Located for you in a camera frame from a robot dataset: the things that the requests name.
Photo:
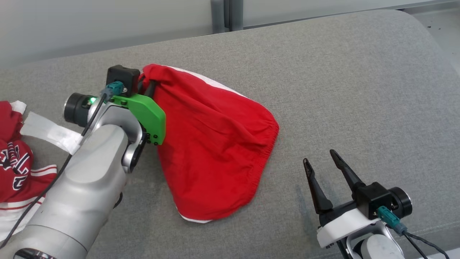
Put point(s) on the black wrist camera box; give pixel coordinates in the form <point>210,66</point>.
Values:
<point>122,75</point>
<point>372,198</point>

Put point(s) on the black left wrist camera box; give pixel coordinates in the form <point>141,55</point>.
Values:
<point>122,75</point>

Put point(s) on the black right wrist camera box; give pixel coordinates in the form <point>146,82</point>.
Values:
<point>372,198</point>

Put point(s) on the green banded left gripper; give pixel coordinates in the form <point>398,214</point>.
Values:
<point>151,118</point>

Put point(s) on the red basketball jersey white trim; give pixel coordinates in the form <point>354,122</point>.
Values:
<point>14,176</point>

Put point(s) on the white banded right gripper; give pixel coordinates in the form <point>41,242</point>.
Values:
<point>345,226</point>

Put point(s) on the red shorts with white trim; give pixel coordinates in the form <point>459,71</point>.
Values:
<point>215,144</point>

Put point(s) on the grey fabric sofa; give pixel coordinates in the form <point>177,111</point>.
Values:
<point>323,90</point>

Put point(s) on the grey wall partition post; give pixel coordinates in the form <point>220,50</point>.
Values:
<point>230,14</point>

